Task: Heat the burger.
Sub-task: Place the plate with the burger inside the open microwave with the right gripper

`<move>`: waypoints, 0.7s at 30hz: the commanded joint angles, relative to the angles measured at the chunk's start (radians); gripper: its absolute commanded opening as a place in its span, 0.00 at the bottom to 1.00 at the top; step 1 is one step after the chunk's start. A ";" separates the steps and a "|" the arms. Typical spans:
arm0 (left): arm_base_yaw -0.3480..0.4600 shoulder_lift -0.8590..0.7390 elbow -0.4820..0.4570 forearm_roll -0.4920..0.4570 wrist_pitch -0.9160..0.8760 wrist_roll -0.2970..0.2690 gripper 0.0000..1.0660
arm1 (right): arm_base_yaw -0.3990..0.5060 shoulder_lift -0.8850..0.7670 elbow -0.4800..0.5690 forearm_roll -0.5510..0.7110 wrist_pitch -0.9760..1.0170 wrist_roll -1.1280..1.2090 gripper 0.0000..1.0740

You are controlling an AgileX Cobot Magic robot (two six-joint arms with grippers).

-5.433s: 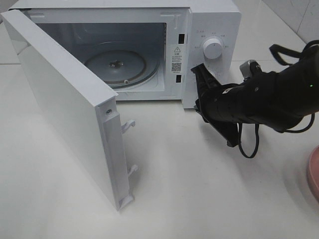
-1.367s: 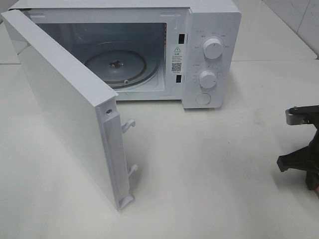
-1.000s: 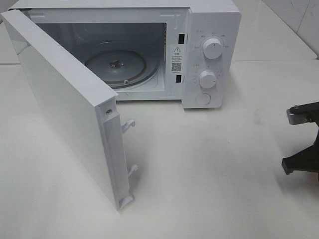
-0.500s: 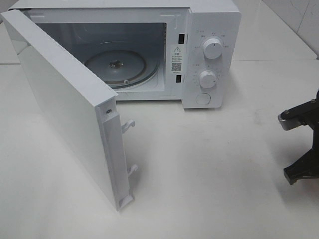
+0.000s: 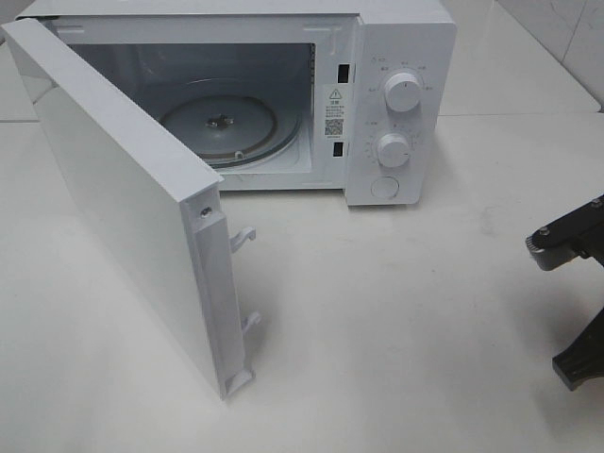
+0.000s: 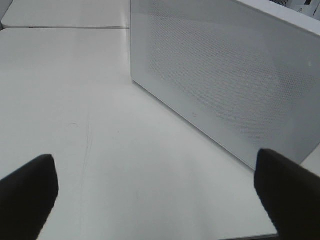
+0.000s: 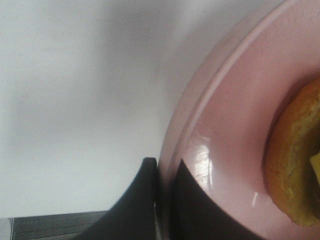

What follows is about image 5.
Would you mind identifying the round white door button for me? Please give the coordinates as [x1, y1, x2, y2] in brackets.
[371, 176, 399, 199]

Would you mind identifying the white microwave door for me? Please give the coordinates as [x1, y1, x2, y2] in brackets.
[2, 19, 260, 397]

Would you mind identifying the white microwave oven body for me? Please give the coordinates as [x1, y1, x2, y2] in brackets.
[12, 1, 457, 206]

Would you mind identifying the lower white timer knob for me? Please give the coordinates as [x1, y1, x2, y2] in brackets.
[376, 133, 411, 168]

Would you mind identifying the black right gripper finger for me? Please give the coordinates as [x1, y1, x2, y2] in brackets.
[552, 326, 603, 391]

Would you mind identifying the upper white power knob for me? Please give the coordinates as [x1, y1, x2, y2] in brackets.
[384, 71, 422, 112]

